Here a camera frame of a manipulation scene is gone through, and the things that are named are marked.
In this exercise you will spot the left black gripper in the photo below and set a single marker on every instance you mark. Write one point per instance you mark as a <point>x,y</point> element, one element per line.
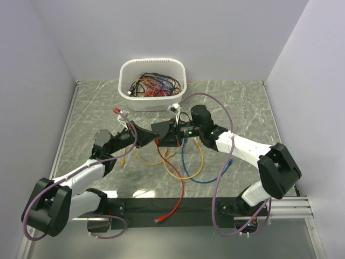
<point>144,136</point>

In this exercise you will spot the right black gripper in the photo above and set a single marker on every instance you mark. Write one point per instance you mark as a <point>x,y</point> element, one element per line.
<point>174,126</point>

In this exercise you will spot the black network switch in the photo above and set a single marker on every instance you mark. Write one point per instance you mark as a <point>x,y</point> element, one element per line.
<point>157,128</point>

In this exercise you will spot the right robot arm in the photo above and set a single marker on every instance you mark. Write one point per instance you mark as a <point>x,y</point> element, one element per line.
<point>277,169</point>

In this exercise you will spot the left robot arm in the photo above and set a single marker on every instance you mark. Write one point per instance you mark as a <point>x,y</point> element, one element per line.
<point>99,164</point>

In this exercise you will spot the white plastic tub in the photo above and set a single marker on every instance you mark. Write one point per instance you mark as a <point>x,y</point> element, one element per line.
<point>152,84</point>

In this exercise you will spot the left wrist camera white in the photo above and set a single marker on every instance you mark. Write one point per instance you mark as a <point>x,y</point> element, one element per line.
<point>122,117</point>

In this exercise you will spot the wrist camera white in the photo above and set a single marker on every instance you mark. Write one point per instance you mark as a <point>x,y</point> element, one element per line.
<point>176,110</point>
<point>122,117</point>

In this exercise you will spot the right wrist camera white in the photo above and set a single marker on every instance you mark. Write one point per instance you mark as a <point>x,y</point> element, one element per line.
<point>176,110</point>

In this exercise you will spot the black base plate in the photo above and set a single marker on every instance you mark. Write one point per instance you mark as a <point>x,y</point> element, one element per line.
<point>172,213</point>

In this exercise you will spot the aluminium rail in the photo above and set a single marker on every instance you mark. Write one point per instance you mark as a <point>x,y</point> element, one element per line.
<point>291,207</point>

